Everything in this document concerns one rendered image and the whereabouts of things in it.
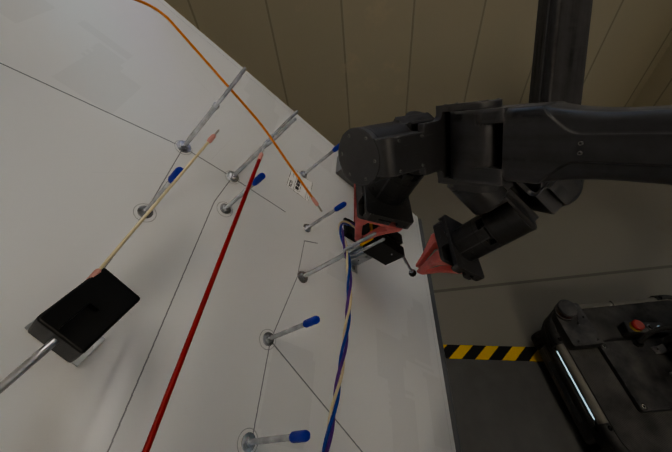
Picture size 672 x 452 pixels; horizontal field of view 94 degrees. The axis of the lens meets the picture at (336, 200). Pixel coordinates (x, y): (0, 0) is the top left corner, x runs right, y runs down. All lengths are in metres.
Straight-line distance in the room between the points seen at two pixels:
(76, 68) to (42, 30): 0.05
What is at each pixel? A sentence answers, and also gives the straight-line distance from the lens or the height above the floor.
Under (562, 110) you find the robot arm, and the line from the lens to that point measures 0.29.
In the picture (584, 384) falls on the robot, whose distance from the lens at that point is 1.52.
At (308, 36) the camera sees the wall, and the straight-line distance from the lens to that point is 2.04.
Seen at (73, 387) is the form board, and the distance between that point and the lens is 0.33.
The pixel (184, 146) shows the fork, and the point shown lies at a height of 1.31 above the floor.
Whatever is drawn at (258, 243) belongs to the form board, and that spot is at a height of 1.20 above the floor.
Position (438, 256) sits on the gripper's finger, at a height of 1.09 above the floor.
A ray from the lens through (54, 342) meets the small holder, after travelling 0.26.
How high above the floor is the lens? 1.52
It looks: 44 degrees down
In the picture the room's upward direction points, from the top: 7 degrees counter-clockwise
